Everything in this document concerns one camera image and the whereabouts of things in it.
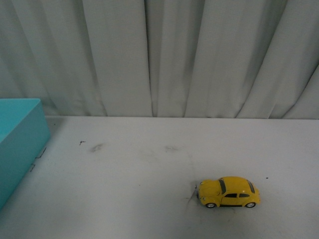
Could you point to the yellow beetle toy car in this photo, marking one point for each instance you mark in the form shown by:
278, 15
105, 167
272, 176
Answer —
229, 191

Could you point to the grey pleated curtain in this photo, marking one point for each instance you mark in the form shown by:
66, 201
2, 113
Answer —
245, 59

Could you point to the turquoise plastic storage bin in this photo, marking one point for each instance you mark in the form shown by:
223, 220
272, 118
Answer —
23, 134

